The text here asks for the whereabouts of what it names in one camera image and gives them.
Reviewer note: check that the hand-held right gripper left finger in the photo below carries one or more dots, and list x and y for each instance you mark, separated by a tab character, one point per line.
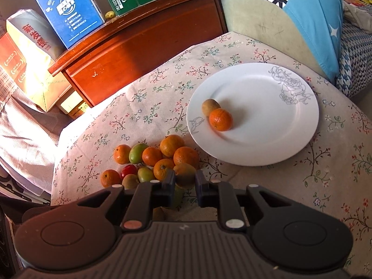
168	181

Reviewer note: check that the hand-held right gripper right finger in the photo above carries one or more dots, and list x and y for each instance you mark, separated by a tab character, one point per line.
200	183

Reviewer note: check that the brown kiwi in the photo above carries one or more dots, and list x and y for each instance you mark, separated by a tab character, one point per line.
186	175
209	106
130	181

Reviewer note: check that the white plate with line drawings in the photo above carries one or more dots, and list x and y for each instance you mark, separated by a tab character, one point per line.
261	122

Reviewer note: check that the small red fruit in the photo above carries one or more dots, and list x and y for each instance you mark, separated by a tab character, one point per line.
128	171

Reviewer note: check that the small white box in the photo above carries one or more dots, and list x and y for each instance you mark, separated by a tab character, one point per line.
69	100

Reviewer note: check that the red-brown wooden cabinet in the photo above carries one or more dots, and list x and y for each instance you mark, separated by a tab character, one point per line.
145	43

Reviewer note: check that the plain cardboard box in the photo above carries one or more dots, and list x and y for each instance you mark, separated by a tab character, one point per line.
49	96

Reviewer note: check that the pink checked cloth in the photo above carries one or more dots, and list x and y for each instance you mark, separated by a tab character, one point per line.
23	139

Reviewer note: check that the pale green cushion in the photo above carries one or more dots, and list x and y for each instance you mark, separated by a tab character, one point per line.
255	17

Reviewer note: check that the small yellow-green fruit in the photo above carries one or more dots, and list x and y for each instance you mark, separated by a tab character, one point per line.
110	14

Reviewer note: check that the blue cardboard box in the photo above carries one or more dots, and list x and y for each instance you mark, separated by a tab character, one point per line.
72	11

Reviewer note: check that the orange printed box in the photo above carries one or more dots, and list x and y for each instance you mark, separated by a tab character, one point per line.
11	61

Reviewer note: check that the blue houndstooth cloth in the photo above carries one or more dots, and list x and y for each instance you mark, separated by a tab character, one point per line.
354	58

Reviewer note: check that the white sack with red print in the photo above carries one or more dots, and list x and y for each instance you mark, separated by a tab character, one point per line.
32	35

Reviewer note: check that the blue printed quilt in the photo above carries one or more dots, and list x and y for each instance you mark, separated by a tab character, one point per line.
314	5

